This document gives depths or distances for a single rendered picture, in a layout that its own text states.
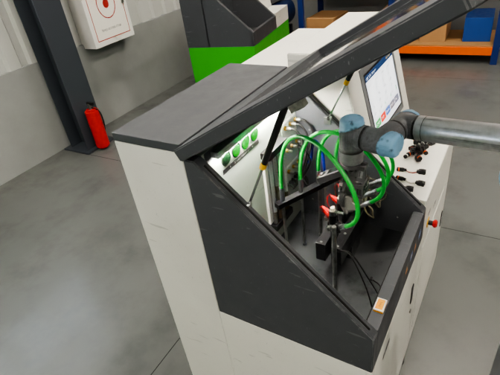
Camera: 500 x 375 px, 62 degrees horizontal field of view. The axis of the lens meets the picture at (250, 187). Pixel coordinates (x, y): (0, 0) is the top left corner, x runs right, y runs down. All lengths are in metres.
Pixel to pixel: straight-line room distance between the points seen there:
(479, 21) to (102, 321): 5.72
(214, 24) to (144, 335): 3.49
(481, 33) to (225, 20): 3.47
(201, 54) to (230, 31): 0.49
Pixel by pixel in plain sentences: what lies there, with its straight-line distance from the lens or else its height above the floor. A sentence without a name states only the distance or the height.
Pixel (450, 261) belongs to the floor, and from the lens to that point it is 3.03.
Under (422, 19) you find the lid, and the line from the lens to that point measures 0.79.
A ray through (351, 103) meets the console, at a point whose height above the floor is 1.36.
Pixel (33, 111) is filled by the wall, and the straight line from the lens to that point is 5.16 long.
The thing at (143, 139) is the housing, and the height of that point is 1.50.
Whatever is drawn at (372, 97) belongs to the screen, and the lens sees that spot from 1.90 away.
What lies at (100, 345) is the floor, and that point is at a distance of 2.80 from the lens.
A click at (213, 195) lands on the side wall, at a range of 1.23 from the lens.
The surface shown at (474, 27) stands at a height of 0.42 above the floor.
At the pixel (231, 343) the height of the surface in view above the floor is 0.61.
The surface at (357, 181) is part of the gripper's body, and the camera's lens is 1.39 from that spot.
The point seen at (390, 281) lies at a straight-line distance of 1.50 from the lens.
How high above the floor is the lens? 2.02
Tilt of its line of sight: 33 degrees down
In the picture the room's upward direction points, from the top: 8 degrees counter-clockwise
